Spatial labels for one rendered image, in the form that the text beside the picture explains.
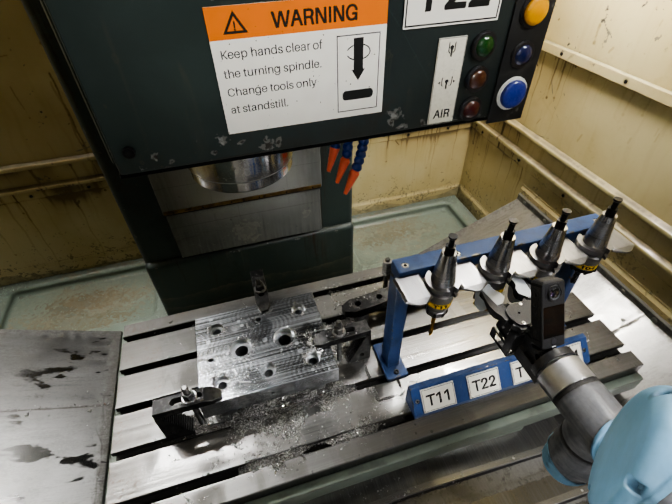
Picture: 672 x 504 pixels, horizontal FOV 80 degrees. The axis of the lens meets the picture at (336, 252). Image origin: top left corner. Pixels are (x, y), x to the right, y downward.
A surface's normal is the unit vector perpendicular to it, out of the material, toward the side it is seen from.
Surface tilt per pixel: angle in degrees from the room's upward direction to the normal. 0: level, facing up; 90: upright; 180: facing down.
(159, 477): 0
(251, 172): 90
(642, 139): 90
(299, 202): 90
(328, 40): 90
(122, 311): 0
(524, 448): 7
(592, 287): 24
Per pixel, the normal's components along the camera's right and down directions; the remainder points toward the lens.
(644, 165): -0.96, 0.21
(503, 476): 0.11, -0.76
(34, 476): 0.38, -0.75
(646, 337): -0.40, -0.59
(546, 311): 0.28, 0.16
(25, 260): 0.29, 0.65
